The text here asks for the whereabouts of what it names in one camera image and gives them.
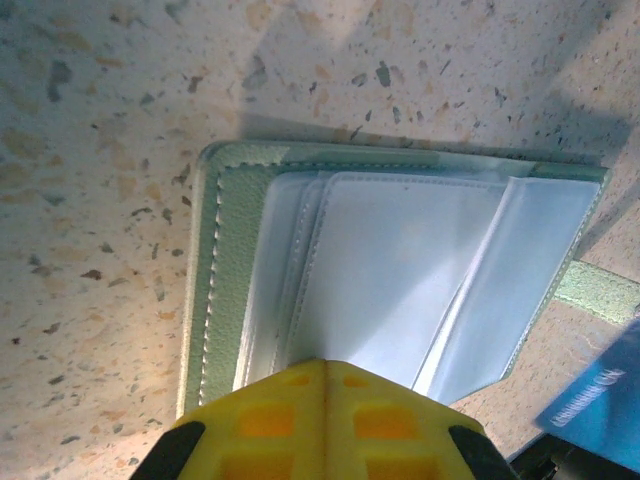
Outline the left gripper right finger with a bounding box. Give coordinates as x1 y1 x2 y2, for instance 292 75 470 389
328 360 511 480

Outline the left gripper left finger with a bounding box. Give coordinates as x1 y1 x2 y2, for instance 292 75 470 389
149 359 327 480

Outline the blue credit card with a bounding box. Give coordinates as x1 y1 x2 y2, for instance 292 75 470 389
534 314 640 461

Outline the green card holder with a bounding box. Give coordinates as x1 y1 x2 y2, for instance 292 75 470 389
177 141 640 419

